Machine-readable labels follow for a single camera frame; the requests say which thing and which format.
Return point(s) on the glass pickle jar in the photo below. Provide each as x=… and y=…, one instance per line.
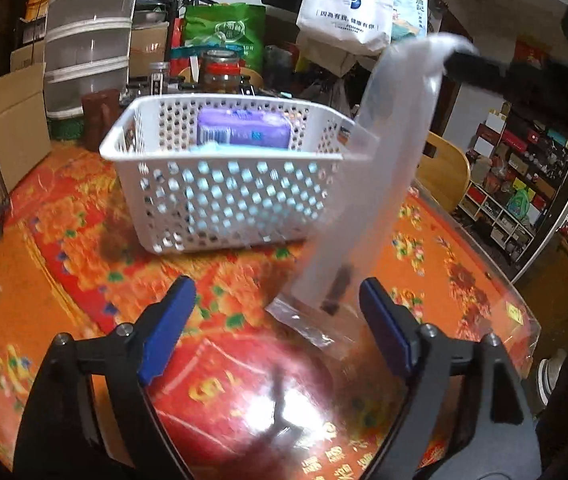
x=221, y=75

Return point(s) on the person's white shoe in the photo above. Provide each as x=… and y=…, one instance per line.
x=549, y=372

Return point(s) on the open brown cardboard box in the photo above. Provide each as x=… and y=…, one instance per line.
x=9, y=115

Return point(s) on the red wall decoration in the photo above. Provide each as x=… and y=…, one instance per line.
x=531, y=53

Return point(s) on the light blue soft packet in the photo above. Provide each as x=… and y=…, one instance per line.
x=209, y=148

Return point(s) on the shelf with assorted goods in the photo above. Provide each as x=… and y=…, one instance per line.
x=518, y=180

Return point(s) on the white perforated plastic basket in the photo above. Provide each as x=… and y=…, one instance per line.
x=224, y=200

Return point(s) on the blue illustrated tote bag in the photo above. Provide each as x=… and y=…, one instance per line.
x=408, y=10

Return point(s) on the green tote bag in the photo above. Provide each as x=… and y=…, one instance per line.
x=224, y=30

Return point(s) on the purple soft packet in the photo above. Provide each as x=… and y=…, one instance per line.
x=249, y=127

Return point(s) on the clear plastic drawer tower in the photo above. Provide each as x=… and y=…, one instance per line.
x=89, y=35

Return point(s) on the clear plastic zip bag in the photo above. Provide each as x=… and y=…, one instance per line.
x=393, y=135

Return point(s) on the silver tin canister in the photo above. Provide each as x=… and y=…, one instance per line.
x=159, y=79

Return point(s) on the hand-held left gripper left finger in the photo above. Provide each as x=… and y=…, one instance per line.
x=166, y=335

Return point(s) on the brown cup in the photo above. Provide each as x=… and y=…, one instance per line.
x=101, y=117

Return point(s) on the small brown cardboard box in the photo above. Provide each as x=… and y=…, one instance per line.
x=148, y=50

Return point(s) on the white tote bag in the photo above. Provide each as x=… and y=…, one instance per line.
x=343, y=5

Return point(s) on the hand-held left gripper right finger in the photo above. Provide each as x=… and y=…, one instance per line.
x=386, y=330

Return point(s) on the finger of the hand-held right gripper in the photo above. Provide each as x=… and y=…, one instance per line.
x=493, y=74

